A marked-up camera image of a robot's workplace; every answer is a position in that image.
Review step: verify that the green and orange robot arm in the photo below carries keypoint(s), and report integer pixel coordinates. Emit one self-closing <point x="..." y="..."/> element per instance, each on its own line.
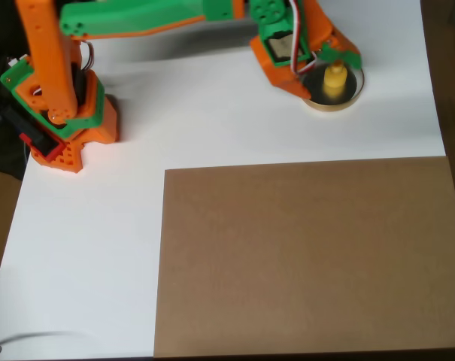
<point x="137" y="19"/>

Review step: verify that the small yellow toy piece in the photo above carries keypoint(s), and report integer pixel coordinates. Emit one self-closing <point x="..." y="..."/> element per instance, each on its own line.
<point x="335" y="80"/>

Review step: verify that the orange robot base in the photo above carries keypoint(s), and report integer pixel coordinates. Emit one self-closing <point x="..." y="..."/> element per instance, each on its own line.
<point x="107" y="124"/>

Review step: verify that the brown fibreboard panel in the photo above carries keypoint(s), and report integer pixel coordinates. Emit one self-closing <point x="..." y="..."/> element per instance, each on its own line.
<point x="306" y="255"/>

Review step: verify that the red and black controller board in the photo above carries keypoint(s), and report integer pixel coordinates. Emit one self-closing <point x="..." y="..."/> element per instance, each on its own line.
<point x="43" y="144"/>

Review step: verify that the orange gripper black servo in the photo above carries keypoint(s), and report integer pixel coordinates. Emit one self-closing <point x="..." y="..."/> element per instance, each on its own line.
<point x="287" y="77"/>

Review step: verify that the round dish with gold rim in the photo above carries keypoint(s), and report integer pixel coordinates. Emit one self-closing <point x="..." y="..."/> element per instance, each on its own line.
<point x="334" y="106"/>

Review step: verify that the white paper sheet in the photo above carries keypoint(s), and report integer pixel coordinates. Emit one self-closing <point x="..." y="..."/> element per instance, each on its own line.
<point x="212" y="131"/>

